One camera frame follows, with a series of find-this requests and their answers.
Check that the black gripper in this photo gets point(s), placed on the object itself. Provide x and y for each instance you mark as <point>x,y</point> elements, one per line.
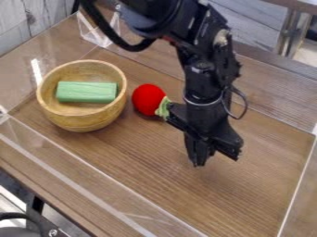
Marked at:
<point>208,131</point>

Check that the red strawberry toy green leaves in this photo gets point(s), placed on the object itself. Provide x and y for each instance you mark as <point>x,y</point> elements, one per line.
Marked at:
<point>150,101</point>

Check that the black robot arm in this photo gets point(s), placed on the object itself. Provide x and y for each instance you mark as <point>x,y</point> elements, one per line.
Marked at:
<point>197,31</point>

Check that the wooden bowl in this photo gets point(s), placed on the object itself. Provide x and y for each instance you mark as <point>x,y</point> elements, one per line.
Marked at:
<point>82,117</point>

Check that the green rectangular block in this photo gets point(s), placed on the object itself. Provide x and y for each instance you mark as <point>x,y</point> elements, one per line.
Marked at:
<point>86,92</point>

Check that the clear acrylic front barrier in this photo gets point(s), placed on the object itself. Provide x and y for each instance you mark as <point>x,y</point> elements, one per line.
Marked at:
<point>101,204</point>

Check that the metal table leg background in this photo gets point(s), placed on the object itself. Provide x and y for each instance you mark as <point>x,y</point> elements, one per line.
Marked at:
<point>293,32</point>

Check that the clear acrylic corner bracket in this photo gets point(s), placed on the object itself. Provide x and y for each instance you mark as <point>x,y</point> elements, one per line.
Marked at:
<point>91,34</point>

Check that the black table frame bracket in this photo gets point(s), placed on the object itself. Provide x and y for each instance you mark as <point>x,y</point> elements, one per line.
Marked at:
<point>47,228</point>

